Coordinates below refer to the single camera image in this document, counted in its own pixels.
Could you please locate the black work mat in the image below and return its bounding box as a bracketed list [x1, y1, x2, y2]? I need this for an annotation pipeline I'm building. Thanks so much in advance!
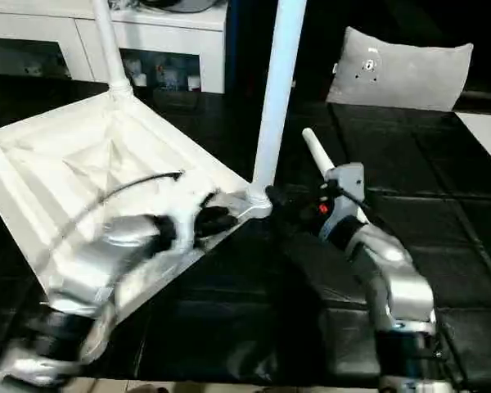
[0, 74, 491, 382]

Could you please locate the white plastic table leg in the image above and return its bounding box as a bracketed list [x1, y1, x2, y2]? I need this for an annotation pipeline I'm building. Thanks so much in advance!
[301, 127, 338, 183]
[245, 0, 309, 204]
[92, 0, 137, 101]

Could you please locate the white plastic table top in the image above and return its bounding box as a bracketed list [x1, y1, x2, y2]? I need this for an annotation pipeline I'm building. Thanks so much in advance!
[0, 88, 273, 330]

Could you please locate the grey bag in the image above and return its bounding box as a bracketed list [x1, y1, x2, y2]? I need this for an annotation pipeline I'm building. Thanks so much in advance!
[139, 0, 228, 14]

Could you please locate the white cabinet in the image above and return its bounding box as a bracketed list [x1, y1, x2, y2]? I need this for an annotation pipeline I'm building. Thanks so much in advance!
[0, 0, 228, 93]

